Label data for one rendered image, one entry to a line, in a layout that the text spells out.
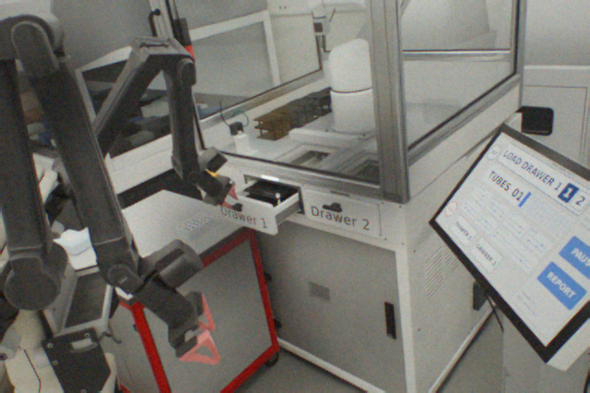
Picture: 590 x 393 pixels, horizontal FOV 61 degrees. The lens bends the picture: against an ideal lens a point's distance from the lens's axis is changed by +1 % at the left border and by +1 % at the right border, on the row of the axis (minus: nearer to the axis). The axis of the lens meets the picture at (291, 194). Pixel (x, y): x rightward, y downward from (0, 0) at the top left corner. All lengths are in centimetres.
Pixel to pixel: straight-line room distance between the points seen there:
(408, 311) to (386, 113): 67
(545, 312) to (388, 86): 69
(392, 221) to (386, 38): 54
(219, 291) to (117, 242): 112
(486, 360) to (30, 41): 207
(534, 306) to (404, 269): 66
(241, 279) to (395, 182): 81
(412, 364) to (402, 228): 55
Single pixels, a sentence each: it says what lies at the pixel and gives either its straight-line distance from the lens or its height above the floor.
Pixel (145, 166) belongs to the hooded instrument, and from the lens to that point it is 244.
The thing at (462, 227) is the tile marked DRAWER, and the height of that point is 101.
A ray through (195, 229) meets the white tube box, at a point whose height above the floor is 79.
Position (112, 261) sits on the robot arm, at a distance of 88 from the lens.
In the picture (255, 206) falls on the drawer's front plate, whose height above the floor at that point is 92.
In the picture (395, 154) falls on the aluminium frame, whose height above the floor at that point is 110.
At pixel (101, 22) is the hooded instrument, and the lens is 231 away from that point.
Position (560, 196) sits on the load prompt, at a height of 115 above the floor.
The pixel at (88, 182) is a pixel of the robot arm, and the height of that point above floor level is 138.
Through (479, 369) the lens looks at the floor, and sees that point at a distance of 233.
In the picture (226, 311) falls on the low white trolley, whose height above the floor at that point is 45.
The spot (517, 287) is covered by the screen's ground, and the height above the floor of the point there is 100.
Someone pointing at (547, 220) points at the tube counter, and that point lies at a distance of 110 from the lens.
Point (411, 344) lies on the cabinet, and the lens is 182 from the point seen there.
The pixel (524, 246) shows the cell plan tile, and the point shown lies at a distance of 111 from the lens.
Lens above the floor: 164
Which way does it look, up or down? 25 degrees down
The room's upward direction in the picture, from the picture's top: 10 degrees counter-clockwise
